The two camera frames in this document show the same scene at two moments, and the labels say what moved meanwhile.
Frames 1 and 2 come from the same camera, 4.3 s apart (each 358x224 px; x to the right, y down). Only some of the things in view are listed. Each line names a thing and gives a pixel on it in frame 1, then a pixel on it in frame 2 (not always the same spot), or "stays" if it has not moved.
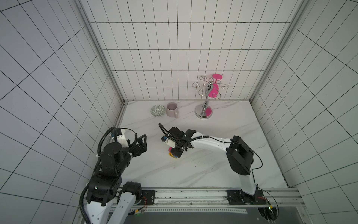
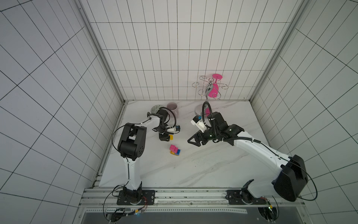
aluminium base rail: [282, 201] stays
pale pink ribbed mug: [172, 110] stays
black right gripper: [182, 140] to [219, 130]
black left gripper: [142, 145] to [164, 137]
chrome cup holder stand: [204, 111] stays
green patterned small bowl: [158, 110] stays
